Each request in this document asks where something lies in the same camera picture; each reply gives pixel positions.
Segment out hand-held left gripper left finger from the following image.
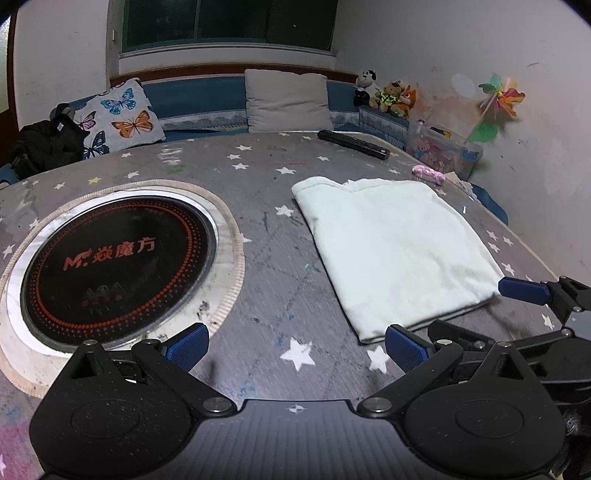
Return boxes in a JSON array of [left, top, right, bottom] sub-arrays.
[[55, 323, 236, 415]]

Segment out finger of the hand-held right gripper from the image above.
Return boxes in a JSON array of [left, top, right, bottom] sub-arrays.
[[499, 275, 591, 320], [427, 320, 498, 354]]

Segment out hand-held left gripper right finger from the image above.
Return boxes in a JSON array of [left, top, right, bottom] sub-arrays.
[[358, 324, 537, 416]]

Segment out white towel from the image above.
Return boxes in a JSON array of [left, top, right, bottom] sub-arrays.
[[292, 176, 507, 345]]

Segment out grey star-print tablecloth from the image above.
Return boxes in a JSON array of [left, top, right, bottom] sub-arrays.
[[0, 130, 575, 480]]

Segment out round black induction cooker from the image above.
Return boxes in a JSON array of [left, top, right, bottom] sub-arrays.
[[0, 179, 246, 398]]

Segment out cream patterned cloth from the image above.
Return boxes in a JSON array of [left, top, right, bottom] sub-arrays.
[[444, 172, 472, 193]]

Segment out small pink cloth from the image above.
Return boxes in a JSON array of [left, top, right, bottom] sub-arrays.
[[412, 165, 447, 186]]

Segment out clear plastic toy box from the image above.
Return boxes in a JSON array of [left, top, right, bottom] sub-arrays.
[[406, 121, 484, 181]]

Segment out colourful paper pinwheel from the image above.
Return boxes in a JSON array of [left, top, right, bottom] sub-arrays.
[[464, 73, 526, 145]]

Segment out long black remote bar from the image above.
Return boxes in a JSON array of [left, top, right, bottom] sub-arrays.
[[318, 130, 390, 161]]

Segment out orange fox plush toy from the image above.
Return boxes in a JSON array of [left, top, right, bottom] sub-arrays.
[[397, 84, 420, 120]]

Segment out brown bear plush toy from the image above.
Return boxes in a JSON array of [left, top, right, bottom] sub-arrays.
[[376, 80, 403, 116]]

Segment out butterfly print pillow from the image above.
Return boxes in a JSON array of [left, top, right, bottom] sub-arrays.
[[74, 78, 166, 160]]

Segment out blue bench sofa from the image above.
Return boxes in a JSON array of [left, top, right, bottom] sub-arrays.
[[0, 76, 509, 227]]

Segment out black bag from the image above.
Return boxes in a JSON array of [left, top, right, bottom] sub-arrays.
[[7, 104, 91, 179]]

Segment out panda plush toy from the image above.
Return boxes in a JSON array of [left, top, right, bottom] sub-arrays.
[[354, 69, 380, 110]]

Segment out plain grey pillow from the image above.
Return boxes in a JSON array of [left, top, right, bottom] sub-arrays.
[[245, 69, 334, 135]]

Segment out dark window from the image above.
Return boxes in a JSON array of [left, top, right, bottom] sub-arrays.
[[119, 0, 341, 59]]

